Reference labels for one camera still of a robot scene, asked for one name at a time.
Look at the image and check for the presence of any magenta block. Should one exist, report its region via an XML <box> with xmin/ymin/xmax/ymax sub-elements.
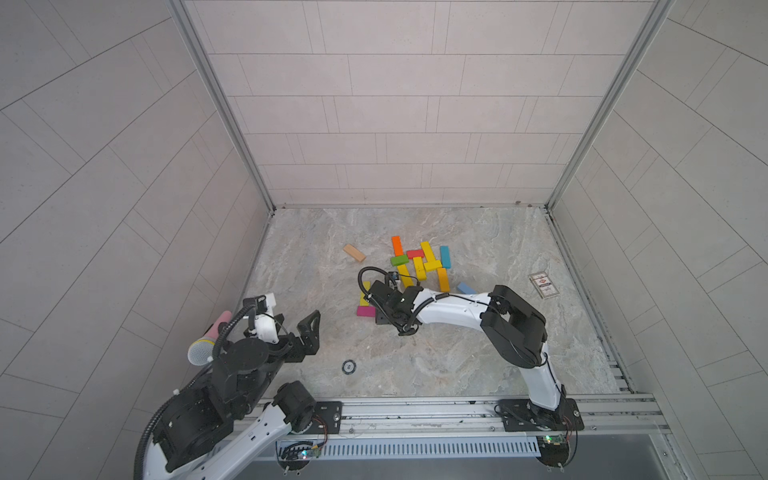
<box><xmin>356</xmin><ymin>306</ymin><xmax>377</xmax><ymax>318</ymax></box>

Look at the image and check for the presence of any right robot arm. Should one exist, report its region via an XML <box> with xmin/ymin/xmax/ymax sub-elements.
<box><xmin>358</xmin><ymin>280</ymin><xmax>570</xmax><ymax>431</ymax></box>

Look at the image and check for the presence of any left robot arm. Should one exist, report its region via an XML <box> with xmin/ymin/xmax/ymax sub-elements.
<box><xmin>133</xmin><ymin>304</ymin><xmax>321</xmax><ymax>479</ymax></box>

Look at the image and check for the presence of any green block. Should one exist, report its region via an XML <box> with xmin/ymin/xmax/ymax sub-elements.
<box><xmin>390</xmin><ymin>254</ymin><xmax>410</xmax><ymax>267</ymax></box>

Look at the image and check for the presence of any yellow block short vertical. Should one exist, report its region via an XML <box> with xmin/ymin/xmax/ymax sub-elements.
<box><xmin>412</xmin><ymin>257</ymin><xmax>427</xmax><ymax>282</ymax></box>

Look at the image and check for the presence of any orange block lower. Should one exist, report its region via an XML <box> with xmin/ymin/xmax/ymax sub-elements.
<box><xmin>436</xmin><ymin>267</ymin><xmax>451</xmax><ymax>293</ymax></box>

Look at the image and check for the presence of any orange block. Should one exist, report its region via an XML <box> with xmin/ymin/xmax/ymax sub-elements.
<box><xmin>436</xmin><ymin>267</ymin><xmax>451</xmax><ymax>293</ymax></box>
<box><xmin>391</xmin><ymin>236</ymin><xmax>405</xmax><ymax>257</ymax></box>

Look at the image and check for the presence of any orange block top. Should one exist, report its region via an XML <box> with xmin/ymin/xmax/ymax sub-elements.
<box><xmin>391</xmin><ymin>236</ymin><xmax>405</xmax><ymax>257</ymax></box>

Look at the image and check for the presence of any yellow block small horizontal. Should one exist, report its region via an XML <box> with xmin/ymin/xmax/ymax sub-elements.
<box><xmin>424</xmin><ymin>260</ymin><xmax>442</xmax><ymax>272</ymax></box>

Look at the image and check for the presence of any tan wooden block far left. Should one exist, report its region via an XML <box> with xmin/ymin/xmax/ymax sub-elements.
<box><xmin>343</xmin><ymin>244</ymin><xmax>367</xmax><ymax>263</ymax></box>

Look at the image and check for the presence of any yellow block upper diagonal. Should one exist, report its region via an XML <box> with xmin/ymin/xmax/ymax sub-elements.
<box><xmin>421</xmin><ymin>241</ymin><xmax>436</xmax><ymax>263</ymax></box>

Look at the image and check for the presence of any teal block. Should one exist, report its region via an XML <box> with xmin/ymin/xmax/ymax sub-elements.
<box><xmin>440</xmin><ymin>246</ymin><xmax>452</xmax><ymax>269</ymax></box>

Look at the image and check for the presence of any light blue block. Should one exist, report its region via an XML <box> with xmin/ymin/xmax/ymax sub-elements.
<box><xmin>457</xmin><ymin>282</ymin><xmax>476</xmax><ymax>295</ymax></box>

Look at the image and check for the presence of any pink microphone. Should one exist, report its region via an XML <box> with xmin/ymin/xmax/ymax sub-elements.
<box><xmin>187</xmin><ymin>311</ymin><xmax>233</xmax><ymax>367</ymax></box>

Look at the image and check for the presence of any left circuit board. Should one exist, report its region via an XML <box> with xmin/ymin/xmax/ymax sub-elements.
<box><xmin>276</xmin><ymin>441</ymin><xmax>322</xmax><ymax>473</ymax></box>

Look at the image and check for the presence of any circuit board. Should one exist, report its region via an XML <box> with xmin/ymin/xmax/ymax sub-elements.
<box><xmin>276</xmin><ymin>441</ymin><xmax>322</xmax><ymax>473</ymax></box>
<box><xmin>536</xmin><ymin>435</ymin><xmax>571</xmax><ymax>468</ymax></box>

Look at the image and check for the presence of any small printed card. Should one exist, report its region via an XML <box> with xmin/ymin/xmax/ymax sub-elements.
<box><xmin>529</xmin><ymin>272</ymin><xmax>560</xmax><ymax>299</ymax></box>

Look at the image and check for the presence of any right circuit board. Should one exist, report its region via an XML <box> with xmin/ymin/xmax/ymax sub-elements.
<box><xmin>536</xmin><ymin>435</ymin><xmax>571</xmax><ymax>468</ymax></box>

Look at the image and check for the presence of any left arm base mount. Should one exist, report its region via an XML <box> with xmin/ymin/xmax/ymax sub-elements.
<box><xmin>296</xmin><ymin>401</ymin><xmax>343</xmax><ymax>436</ymax></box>

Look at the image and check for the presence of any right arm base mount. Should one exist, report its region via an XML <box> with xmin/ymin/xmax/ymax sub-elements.
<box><xmin>494</xmin><ymin>397</ymin><xmax>585</xmax><ymax>432</ymax></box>

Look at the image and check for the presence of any aluminium rail frame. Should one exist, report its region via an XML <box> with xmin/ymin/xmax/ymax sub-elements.
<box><xmin>286</xmin><ymin>393</ymin><xmax>671</xmax><ymax>446</ymax></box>

